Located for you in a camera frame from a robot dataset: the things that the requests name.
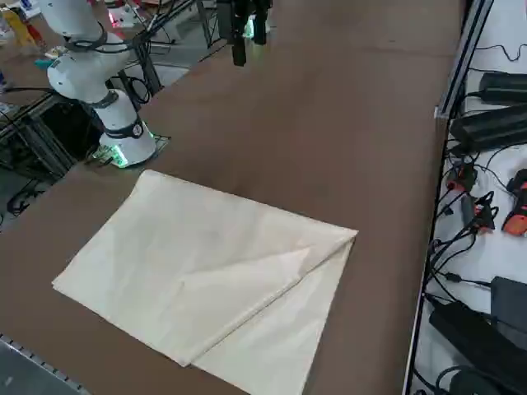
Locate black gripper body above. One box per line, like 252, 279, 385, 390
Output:
232, 0, 273, 21

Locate cream tablecloth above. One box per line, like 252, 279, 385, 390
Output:
51, 169, 359, 395

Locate black metal strut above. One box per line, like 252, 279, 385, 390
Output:
133, 35, 165, 94

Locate white machine base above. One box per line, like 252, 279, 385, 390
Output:
105, 0, 139, 32

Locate black equipment rack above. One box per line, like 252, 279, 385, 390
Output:
0, 88, 104, 182

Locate yellow box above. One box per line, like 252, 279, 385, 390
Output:
0, 7, 42, 57

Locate black ribbed power adapter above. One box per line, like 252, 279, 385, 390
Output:
478, 72, 527, 105
450, 104, 527, 152

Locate orange black small device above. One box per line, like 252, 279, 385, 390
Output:
446, 162, 478, 193

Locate grey small adapter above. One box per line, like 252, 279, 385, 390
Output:
459, 195, 477, 225

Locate orange black clamp tool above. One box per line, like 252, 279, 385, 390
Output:
472, 192, 500, 234

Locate orange black handheld tool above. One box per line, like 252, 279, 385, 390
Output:
501, 167, 527, 238

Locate black large power brick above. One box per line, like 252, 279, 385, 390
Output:
427, 300, 527, 390

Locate black flat power adapter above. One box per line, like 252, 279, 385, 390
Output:
489, 276, 527, 330

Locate aluminium profile post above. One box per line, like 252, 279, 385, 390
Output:
435, 0, 497, 121

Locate grey table edge rail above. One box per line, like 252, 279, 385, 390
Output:
0, 332, 94, 395

